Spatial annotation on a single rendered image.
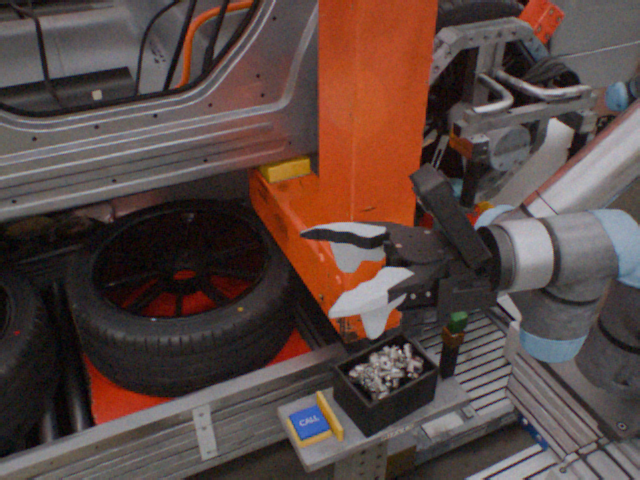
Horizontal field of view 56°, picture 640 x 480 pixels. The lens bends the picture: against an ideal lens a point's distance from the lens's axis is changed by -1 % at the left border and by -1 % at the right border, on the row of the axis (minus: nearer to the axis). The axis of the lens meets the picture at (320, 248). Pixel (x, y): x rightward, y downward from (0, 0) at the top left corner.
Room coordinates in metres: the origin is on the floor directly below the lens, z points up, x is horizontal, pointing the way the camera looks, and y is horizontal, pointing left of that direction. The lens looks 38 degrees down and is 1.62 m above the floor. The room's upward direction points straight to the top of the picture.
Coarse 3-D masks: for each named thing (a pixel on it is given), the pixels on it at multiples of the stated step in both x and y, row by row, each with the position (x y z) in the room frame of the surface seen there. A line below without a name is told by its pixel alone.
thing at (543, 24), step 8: (536, 0) 1.66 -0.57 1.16; (544, 0) 1.64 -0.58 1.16; (528, 8) 1.66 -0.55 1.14; (536, 8) 1.64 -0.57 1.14; (544, 8) 1.62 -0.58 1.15; (552, 8) 1.62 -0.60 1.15; (520, 16) 1.66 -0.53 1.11; (528, 16) 1.64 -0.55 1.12; (536, 16) 1.62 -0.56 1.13; (544, 16) 1.61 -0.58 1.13; (552, 16) 1.62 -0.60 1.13; (560, 16) 1.63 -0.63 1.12; (536, 24) 1.60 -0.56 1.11; (544, 24) 1.61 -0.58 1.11; (552, 24) 1.62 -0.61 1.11; (536, 32) 1.60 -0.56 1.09; (544, 32) 1.61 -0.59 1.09; (552, 32) 1.62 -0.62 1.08; (544, 40) 1.61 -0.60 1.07
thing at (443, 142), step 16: (512, 48) 1.71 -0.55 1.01; (448, 64) 1.62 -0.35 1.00; (512, 64) 1.76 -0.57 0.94; (528, 64) 1.71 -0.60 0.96; (448, 80) 1.62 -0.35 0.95; (464, 80) 1.64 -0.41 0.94; (432, 96) 1.60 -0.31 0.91; (496, 96) 1.71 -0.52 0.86; (512, 96) 1.72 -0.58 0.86; (432, 112) 1.60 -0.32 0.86; (448, 112) 1.69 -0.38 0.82; (432, 128) 1.61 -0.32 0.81; (432, 144) 1.85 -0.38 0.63; (432, 160) 1.61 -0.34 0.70; (448, 160) 1.74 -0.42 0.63; (464, 160) 1.66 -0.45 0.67; (448, 176) 1.66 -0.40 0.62
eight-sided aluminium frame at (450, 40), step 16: (448, 32) 1.52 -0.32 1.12; (464, 32) 1.51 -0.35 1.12; (480, 32) 1.52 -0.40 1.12; (496, 32) 1.54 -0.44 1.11; (512, 32) 1.58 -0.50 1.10; (528, 32) 1.58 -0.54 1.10; (448, 48) 1.48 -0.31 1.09; (464, 48) 1.50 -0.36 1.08; (528, 48) 1.59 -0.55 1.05; (544, 48) 1.62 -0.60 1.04; (432, 64) 1.47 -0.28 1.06; (432, 80) 1.47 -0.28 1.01; (528, 128) 1.68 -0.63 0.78; (544, 128) 1.65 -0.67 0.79; (528, 160) 1.63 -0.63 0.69; (496, 176) 1.63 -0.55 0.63; (512, 176) 1.61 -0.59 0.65; (480, 192) 1.56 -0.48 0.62; (496, 192) 1.59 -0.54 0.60
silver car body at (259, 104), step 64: (0, 0) 2.85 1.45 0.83; (64, 0) 3.03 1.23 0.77; (128, 0) 2.81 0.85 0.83; (192, 0) 1.70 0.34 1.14; (256, 0) 1.55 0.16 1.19; (576, 0) 1.95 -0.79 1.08; (0, 64) 1.94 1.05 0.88; (64, 64) 2.01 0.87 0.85; (128, 64) 2.08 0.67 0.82; (192, 64) 1.88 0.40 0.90; (256, 64) 1.53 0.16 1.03; (576, 64) 1.98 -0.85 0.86; (0, 128) 1.26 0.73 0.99; (64, 128) 1.32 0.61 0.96; (128, 128) 1.38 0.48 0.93; (192, 128) 1.42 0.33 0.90; (256, 128) 1.49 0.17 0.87; (0, 192) 1.23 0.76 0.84; (64, 192) 1.29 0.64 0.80; (128, 192) 1.34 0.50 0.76
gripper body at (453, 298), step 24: (408, 240) 0.50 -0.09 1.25; (432, 240) 0.50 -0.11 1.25; (504, 240) 0.49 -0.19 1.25; (456, 264) 0.48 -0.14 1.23; (504, 264) 0.47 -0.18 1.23; (432, 288) 0.46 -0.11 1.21; (456, 288) 0.48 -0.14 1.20; (480, 288) 0.48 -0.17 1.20; (504, 288) 0.47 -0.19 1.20; (408, 312) 0.45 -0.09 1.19
